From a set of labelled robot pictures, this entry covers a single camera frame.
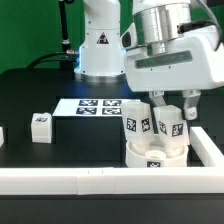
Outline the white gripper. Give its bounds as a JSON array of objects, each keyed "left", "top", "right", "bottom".
[{"left": 121, "top": 24, "right": 224, "bottom": 120}]

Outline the white round stool seat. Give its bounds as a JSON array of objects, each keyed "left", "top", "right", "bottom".
[{"left": 125, "top": 139, "right": 189, "bottom": 168}]

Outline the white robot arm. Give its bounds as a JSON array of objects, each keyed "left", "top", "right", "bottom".
[{"left": 74, "top": 0, "right": 224, "bottom": 120}]

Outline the white right fence bar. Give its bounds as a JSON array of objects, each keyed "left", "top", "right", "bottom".
[{"left": 190, "top": 127, "right": 224, "bottom": 168}]

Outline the white fence bar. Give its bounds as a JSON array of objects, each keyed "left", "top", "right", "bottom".
[
  {"left": 190, "top": 127, "right": 224, "bottom": 168},
  {"left": 0, "top": 167, "right": 224, "bottom": 195}
]

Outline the white front fence bar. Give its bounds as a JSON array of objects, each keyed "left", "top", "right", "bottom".
[{"left": 0, "top": 167, "right": 224, "bottom": 195}]

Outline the white sheet with markers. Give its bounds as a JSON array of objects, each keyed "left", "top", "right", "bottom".
[{"left": 52, "top": 98, "right": 143, "bottom": 118}]

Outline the white part at left edge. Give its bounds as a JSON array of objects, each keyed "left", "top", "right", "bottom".
[{"left": 0, "top": 127, "right": 4, "bottom": 147}]

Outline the black cable with connector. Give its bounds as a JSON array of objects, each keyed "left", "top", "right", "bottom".
[{"left": 26, "top": 0, "right": 81, "bottom": 70}]

